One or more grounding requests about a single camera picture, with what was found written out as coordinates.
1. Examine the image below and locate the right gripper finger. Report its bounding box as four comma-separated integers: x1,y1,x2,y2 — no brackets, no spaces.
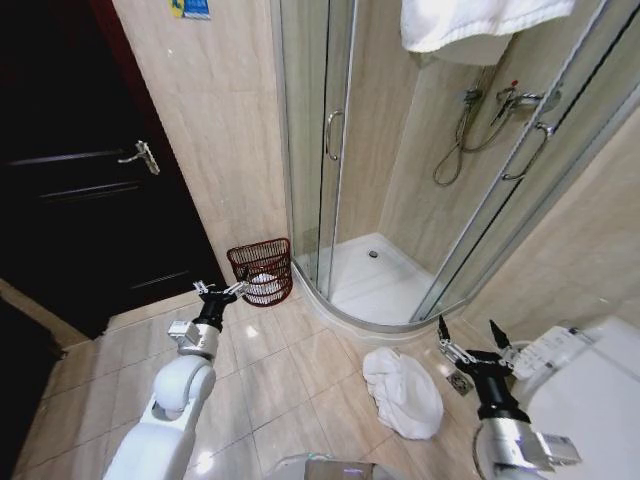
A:
481,320,517,371
437,315,477,365

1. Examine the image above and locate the red wicker hamper basket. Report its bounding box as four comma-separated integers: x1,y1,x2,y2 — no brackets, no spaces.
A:
226,237,295,309

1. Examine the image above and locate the white towel inside hamper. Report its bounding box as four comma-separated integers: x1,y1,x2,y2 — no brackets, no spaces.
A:
247,271,284,303

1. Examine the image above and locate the crumpled white used towel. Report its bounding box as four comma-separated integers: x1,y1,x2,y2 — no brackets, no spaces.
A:
361,346,446,442

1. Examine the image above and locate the hanging white towel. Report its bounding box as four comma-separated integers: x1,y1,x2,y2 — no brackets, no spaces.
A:
399,0,577,55

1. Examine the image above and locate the metal floor drain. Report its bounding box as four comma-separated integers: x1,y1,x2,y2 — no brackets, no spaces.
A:
446,369,475,397

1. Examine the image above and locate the toilet seat control panel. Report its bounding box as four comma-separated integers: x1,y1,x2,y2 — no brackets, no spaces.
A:
514,326,597,382

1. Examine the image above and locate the white shower tray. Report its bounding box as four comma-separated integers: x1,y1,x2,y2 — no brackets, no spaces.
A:
291,231,454,347

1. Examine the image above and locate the white toilet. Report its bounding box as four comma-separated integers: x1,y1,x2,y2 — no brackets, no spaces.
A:
513,315,640,480

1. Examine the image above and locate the glass shower door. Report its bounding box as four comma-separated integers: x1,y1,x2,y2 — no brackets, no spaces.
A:
409,0,640,324
276,0,359,302

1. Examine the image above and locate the dark wooden door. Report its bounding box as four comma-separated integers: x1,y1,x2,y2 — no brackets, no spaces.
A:
0,0,227,342

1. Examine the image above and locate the dark cabinet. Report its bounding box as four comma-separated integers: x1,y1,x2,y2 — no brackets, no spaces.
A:
0,293,67,469

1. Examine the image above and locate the chrome shower mixer tap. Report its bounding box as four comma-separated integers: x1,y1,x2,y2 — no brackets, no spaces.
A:
493,83,547,110

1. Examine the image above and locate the white water heater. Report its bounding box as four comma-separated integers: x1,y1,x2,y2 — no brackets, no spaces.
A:
418,28,517,67

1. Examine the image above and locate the silver door handle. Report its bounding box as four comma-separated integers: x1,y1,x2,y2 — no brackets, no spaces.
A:
116,140,162,176

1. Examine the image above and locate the chrome shower door handle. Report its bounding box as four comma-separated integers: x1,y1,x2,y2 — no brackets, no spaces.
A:
325,108,346,162
501,121,557,182

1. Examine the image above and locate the chrome shower hose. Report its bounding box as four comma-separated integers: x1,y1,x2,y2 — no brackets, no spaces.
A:
432,88,507,187

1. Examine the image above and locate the blue wall sticker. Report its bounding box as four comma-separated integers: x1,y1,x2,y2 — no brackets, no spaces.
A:
169,0,213,22

